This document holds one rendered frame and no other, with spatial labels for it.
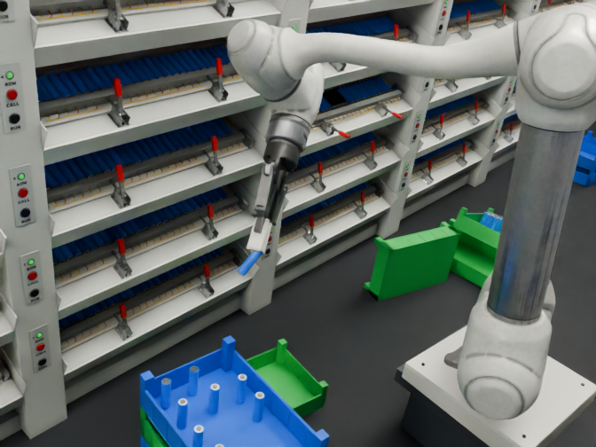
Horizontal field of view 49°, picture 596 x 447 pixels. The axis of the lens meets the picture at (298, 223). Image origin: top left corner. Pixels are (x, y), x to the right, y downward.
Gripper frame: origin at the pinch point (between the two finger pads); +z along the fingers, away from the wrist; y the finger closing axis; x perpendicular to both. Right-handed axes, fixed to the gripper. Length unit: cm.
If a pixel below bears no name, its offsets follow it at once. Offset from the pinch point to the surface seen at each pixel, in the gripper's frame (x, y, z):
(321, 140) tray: 4, 42, -42
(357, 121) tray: -2, 54, -55
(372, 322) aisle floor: -16, 78, 0
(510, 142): -49, 164, -110
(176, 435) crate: 1.0, -11.6, 40.7
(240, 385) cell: -5.0, -2.1, 29.7
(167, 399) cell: 6.9, -6.1, 35.5
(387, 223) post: -9, 106, -42
